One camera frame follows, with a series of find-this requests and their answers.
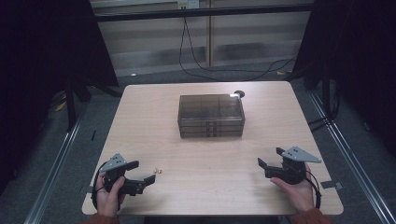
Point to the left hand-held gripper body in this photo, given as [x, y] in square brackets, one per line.
[115, 163]

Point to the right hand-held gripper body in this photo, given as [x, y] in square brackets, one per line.
[294, 172]

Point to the smoky transparent drawer cabinet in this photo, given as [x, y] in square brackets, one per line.
[210, 107]

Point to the person's right hand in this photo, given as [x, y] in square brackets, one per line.
[300, 196]

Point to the person's left hand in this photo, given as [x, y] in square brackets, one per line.
[107, 202]

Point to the small black floor object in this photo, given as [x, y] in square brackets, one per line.
[93, 135]

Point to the grey tape piece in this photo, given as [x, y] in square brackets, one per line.
[86, 189]
[331, 184]

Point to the black round object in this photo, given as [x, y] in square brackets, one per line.
[240, 93]

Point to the black metal stand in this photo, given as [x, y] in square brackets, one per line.
[71, 102]

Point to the yellow tape piece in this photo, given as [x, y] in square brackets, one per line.
[60, 106]
[280, 73]

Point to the black curtain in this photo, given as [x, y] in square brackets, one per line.
[46, 62]
[358, 62]

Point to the black horizontal bar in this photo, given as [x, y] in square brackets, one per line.
[202, 12]

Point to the metal floor rail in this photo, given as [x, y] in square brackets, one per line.
[355, 161]
[53, 177]

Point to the white wall socket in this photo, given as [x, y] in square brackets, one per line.
[188, 3]

